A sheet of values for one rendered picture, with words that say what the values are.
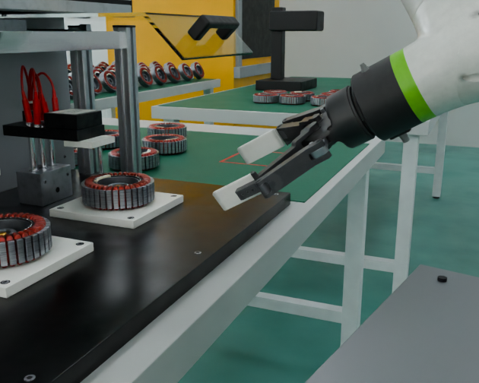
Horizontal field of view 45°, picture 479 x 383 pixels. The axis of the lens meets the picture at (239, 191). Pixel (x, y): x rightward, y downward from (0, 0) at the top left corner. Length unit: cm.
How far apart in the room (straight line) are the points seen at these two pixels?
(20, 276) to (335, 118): 41
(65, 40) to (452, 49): 57
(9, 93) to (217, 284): 57
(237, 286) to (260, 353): 131
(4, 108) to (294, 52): 516
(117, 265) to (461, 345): 42
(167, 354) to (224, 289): 14
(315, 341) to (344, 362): 170
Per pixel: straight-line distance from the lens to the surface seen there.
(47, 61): 117
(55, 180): 99
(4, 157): 109
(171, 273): 68
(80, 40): 99
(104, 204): 88
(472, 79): 70
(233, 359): 199
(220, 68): 437
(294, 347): 206
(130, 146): 111
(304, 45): 607
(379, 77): 71
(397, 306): 49
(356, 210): 173
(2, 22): 95
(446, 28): 70
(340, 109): 73
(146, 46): 466
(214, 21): 83
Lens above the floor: 104
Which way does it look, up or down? 15 degrees down
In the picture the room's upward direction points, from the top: straight up
